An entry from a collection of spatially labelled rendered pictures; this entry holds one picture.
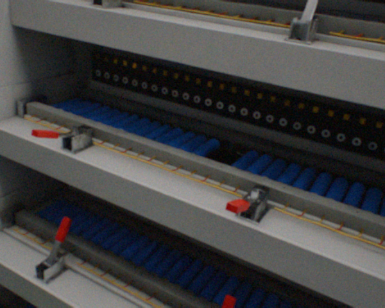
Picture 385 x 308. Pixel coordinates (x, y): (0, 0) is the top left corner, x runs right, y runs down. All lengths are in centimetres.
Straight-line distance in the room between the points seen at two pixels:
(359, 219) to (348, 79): 15
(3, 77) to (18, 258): 28
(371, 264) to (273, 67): 22
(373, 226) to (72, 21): 45
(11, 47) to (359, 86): 50
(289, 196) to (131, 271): 26
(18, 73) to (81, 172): 22
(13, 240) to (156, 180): 31
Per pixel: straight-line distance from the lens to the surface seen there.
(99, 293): 62
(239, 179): 49
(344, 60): 43
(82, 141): 58
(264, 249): 45
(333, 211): 47
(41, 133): 53
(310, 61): 43
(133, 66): 71
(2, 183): 75
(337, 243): 46
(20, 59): 71
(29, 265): 68
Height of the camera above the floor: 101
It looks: 9 degrees down
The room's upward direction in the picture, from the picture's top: 14 degrees clockwise
